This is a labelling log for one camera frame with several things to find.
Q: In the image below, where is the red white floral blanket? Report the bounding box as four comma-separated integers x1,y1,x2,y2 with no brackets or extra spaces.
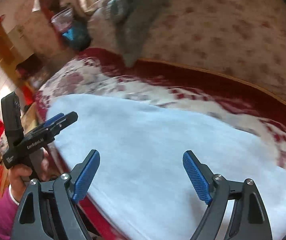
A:
34,47,286,240

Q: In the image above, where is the clear plastic bag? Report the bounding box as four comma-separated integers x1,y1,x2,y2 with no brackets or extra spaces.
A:
51,8,74,33

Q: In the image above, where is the magenta sleeve forearm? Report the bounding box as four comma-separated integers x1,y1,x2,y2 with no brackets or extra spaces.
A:
0,186,19,239

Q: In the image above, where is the pink floral bed sheet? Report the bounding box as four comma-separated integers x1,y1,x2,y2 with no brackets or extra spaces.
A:
88,0,286,102

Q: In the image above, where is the person's left hand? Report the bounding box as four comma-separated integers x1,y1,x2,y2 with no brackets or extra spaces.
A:
8,148,49,202

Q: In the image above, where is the dark teal bag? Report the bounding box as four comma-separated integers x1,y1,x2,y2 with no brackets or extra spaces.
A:
62,20,91,51

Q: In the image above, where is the grey fuzzy blanket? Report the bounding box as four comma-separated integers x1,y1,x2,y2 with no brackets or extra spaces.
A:
106,0,169,68

